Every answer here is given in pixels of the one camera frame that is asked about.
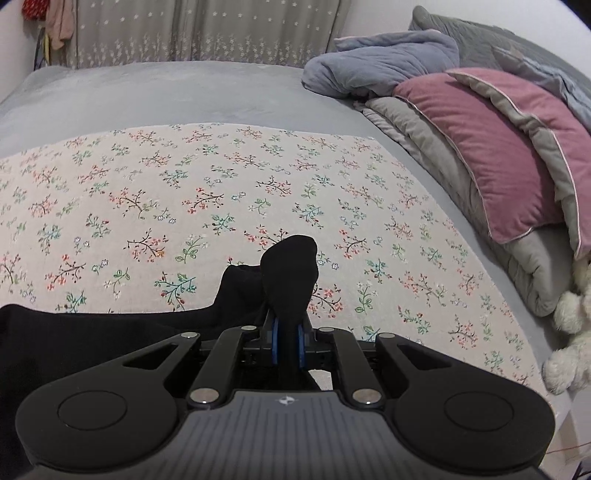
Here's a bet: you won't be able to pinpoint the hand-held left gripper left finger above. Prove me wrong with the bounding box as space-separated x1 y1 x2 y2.
105 318 281 409

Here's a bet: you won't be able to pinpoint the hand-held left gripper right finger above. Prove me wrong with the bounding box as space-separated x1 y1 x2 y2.
295 318 465 409

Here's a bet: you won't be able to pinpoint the black pants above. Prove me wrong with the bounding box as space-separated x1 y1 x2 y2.
0 234 331 467

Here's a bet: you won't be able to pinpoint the floral printed blanket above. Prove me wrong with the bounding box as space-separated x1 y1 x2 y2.
0 122 542 389

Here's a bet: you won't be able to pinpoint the grey folded quilt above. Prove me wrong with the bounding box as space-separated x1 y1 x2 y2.
355 96 575 317

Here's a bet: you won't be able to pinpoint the white plush toy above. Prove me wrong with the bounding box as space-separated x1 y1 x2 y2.
542 257 591 396

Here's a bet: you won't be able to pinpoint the blue-grey quilt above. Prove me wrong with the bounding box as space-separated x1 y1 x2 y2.
302 30 461 100

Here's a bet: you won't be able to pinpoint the grey patterned curtain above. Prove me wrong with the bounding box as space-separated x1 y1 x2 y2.
65 0 352 71

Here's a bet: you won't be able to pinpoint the pink and grey pillow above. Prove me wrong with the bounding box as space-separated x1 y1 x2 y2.
445 67 591 260

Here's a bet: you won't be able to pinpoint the pink garment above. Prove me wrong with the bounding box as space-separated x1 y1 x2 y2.
45 0 77 51

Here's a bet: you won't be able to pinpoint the red garment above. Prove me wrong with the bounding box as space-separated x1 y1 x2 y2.
22 0 48 22

